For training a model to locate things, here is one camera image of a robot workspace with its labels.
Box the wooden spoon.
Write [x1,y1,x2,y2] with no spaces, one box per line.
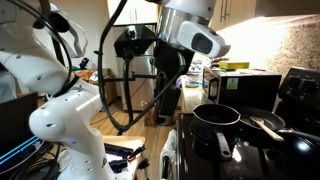
[250,116,284,141]

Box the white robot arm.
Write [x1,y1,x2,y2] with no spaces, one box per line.
[0,0,230,180]

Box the black frying pan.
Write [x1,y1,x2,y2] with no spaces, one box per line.
[237,107,320,142]

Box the stainless steel refrigerator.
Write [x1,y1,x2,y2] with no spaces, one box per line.
[113,23,158,112]

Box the black saucepan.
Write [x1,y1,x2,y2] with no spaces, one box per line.
[190,103,242,162]

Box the white dish towel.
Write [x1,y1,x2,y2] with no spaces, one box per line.
[159,129,177,180]

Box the yellow sponge box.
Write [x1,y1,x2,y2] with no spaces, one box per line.
[219,61,250,70]

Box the black microwave oven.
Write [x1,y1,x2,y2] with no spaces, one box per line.
[202,67,282,111]

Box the black electric stove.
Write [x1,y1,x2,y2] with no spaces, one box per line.
[176,67,320,180]

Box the black laptop screen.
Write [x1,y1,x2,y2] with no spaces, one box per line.
[0,93,38,168]

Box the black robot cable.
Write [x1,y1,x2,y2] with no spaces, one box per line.
[97,0,186,136]

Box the black camera on stand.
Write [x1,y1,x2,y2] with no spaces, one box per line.
[114,24,157,57]

